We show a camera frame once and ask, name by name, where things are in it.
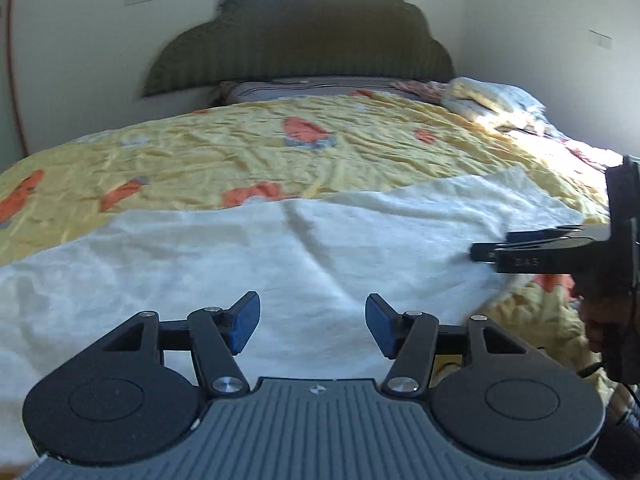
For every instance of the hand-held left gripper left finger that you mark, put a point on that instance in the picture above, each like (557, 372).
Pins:
(245, 322)

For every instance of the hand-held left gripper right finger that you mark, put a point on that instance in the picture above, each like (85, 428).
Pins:
(379, 322)

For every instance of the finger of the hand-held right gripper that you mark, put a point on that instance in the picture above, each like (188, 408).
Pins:
(535, 236)
(550, 260)

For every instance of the white textured towel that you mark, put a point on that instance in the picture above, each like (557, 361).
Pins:
(250, 270)

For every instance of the person's right hand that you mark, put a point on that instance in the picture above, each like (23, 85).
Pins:
(592, 325)

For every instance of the floral bed sheet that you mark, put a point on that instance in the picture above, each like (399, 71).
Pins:
(585, 152)

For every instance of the yellow carrot print blanket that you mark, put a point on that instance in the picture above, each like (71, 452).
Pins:
(210, 155)

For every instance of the pink floral pillow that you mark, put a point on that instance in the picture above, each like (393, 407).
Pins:
(425, 89)

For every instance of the grey striped pillow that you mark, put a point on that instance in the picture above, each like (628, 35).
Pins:
(310, 87)

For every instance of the green scalloped headboard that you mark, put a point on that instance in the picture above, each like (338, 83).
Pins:
(310, 35)

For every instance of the white wall socket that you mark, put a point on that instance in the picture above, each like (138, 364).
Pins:
(600, 39)

